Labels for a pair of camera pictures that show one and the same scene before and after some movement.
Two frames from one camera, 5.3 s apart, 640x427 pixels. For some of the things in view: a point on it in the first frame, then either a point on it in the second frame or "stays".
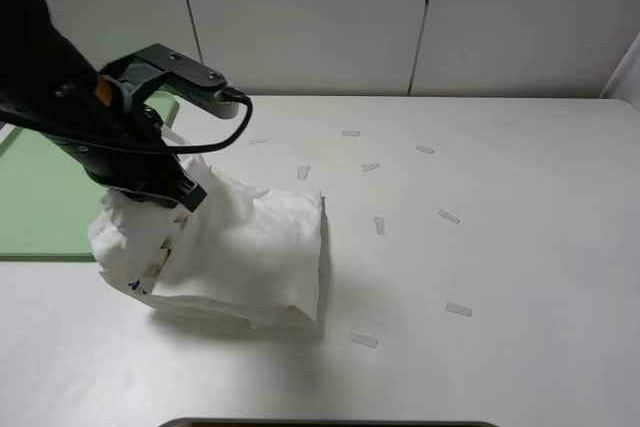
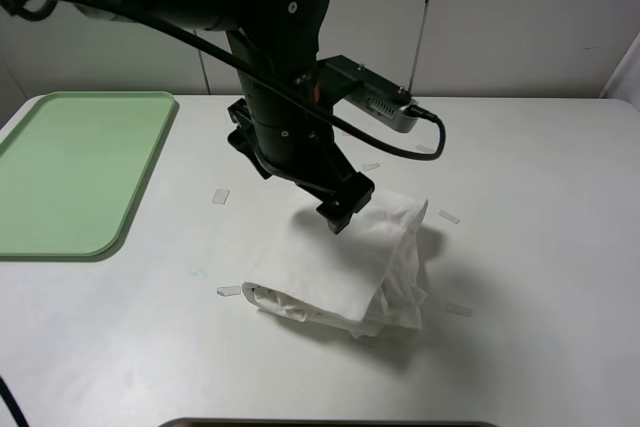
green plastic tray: x=49 y=197 stays
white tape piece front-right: x=452 y=307 stays
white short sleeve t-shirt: x=250 y=255 to x=366 y=278
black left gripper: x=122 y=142 to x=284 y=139
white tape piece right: x=449 y=217 stays
